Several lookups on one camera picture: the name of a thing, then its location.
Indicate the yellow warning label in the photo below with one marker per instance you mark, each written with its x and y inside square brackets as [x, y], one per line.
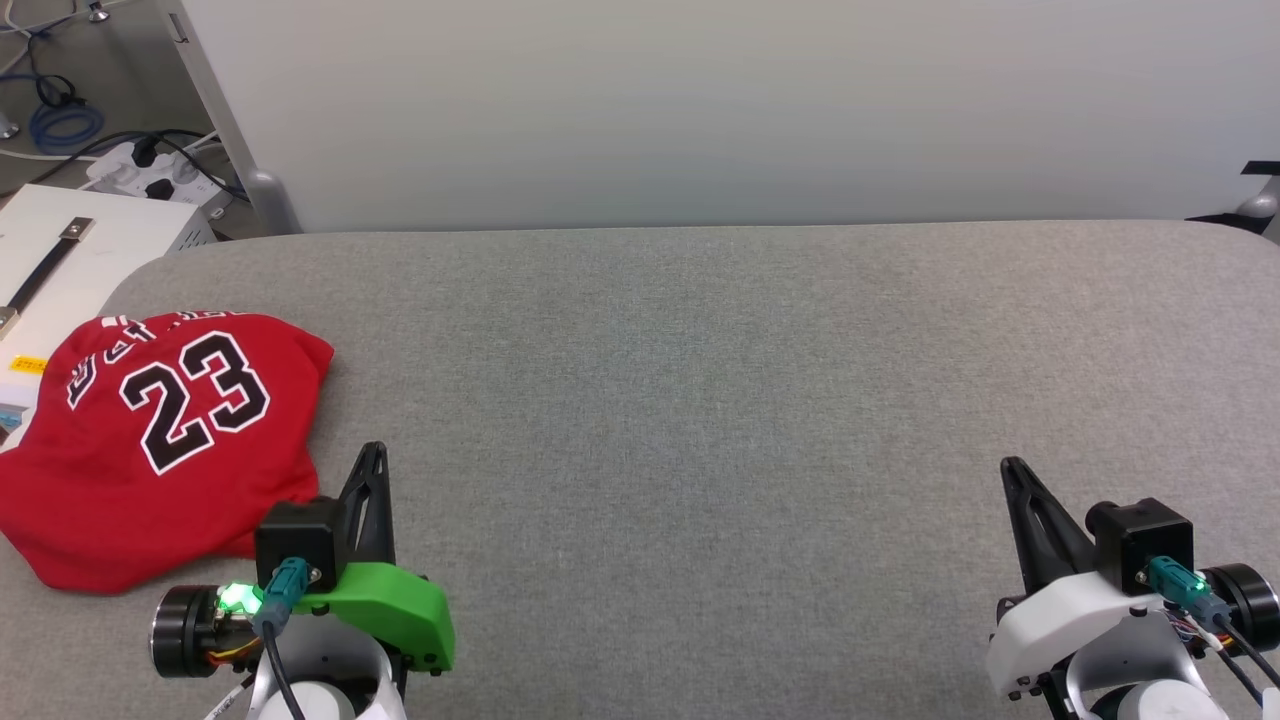
[27, 364]

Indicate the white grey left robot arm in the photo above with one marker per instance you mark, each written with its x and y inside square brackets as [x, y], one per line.
[330, 690]

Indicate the white power strip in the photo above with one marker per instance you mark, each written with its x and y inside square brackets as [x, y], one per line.
[155, 175]

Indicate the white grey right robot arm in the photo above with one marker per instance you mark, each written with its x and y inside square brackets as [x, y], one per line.
[1150, 690]

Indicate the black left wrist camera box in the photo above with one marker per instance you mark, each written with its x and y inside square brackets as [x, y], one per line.
[295, 530]

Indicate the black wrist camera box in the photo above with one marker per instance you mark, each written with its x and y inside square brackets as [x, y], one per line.
[1145, 545]
[295, 530]

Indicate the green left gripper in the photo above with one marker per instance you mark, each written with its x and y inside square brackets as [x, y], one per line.
[400, 605]

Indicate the red number 23 basketball jersey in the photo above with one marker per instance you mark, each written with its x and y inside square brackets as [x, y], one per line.
[110, 500]

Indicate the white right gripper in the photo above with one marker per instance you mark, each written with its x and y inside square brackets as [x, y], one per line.
[1060, 625]

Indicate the black stand foot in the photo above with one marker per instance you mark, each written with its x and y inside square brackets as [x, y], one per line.
[1250, 195]

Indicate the grey metal partition post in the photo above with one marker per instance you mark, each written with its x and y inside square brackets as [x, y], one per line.
[240, 130]

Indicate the white metal equipment box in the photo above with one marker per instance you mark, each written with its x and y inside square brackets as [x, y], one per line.
[110, 240]

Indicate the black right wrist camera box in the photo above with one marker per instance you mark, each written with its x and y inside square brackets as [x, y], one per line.
[1145, 545]

